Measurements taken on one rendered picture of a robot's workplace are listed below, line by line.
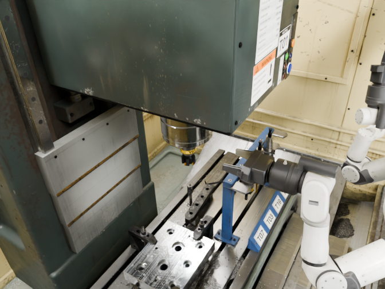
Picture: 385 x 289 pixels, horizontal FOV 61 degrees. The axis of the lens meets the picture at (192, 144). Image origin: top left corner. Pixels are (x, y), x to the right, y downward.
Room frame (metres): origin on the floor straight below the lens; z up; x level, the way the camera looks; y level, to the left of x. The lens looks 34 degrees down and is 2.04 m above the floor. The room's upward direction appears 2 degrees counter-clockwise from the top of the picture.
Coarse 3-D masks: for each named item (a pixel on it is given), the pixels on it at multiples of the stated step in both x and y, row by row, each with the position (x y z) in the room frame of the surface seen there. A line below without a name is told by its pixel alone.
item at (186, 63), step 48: (48, 0) 0.95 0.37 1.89; (96, 0) 0.86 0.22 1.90; (144, 0) 0.78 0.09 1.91; (192, 0) 0.71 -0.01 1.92; (240, 0) 0.67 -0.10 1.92; (288, 0) 0.94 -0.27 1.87; (48, 48) 0.98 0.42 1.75; (96, 48) 0.87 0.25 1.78; (144, 48) 0.79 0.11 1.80; (192, 48) 0.71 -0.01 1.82; (240, 48) 0.68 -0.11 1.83; (288, 48) 0.99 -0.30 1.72; (96, 96) 0.90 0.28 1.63; (144, 96) 0.79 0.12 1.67; (192, 96) 0.72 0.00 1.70; (240, 96) 0.69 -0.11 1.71
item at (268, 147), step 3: (267, 135) 1.18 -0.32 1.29; (267, 138) 1.17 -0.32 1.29; (270, 138) 1.16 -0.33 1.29; (267, 141) 1.17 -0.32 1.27; (270, 141) 1.16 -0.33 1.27; (264, 144) 1.17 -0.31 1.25; (267, 144) 1.16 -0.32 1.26; (270, 144) 1.16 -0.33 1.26; (264, 147) 1.17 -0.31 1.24; (267, 147) 1.16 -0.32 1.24; (270, 147) 1.16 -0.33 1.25; (264, 150) 1.16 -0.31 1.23; (267, 150) 1.16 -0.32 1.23; (270, 150) 1.16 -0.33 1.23
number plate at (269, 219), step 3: (270, 210) 1.08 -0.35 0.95; (267, 213) 1.06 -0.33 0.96; (270, 213) 1.07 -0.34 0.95; (267, 216) 1.04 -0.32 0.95; (270, 216) 1.05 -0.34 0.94; (273, 216) 1.06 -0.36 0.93; (264, 219) 1.02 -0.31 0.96; (267, 219) 1.03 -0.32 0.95; (270, 219) 1.04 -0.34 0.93; (273, 219) 1.05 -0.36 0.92; (267, 222) 1.02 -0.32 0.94; (270, 222) 1.03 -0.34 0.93; (267, 225) 1.01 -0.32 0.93; (270, 225) 1.02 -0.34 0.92
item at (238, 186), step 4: (236, 184) 0.96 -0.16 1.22; (240, 184) 0.96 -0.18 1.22; (244, 184) 0.96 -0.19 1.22; (232, 188) 0.94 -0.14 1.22; (236, 188) 0.94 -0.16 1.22; (240, 188) 0.94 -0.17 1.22; (244, 188) 0.94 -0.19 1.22; (248, 188) 0.94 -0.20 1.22; (240, 192) 0.92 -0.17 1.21; (244, 192) 0.92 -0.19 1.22; (248, 192) 0.92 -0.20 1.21
